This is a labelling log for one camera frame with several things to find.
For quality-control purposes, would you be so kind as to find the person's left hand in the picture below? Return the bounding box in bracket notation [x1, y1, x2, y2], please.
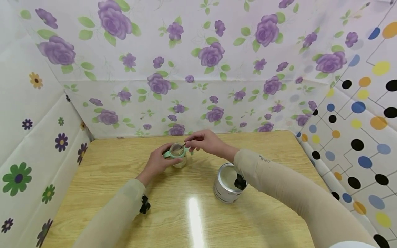
[136, 143, 184, 187]

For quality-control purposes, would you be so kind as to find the silver tin can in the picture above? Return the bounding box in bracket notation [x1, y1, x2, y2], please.
[213, 163, 248, 204]

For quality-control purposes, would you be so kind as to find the person's right forearm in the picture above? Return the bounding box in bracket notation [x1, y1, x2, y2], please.
[233, 148, 381, 248]

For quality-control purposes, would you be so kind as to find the person's left forearm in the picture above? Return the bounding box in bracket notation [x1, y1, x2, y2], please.
[73, 178, 147, 248]

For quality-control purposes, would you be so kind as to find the black wrist band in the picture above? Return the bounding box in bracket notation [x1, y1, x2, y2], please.
[139, 194, 152, 215]
[234, 173, 248, 191]

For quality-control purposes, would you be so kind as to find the person's right hand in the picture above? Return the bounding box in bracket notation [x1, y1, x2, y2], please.
[184, 129, 240, 163]

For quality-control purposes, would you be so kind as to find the glass jar with green band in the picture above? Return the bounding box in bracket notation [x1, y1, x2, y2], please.
[163, 143, 189, 169]

